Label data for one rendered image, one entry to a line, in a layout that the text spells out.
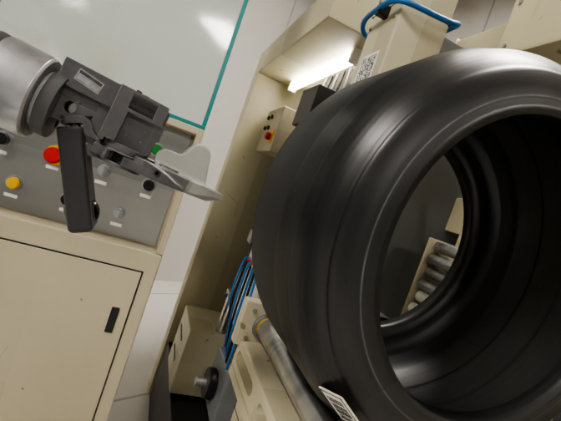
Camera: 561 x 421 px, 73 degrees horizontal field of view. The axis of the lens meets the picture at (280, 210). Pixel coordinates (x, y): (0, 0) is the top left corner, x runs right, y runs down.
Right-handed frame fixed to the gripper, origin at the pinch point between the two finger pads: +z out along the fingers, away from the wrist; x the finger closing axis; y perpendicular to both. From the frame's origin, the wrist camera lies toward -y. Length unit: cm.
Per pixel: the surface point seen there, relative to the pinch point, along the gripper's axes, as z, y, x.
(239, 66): 22, 103, 316
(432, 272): 70, 5, 36
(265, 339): 24.3, -21.3, 18.4
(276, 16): 35, 167, 328
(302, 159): 8.2, 9.4, -1.4
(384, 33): 24, 47, 31
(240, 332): 21.6, -24.1, 25.2
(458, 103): 18.0, 21.6, -11.8
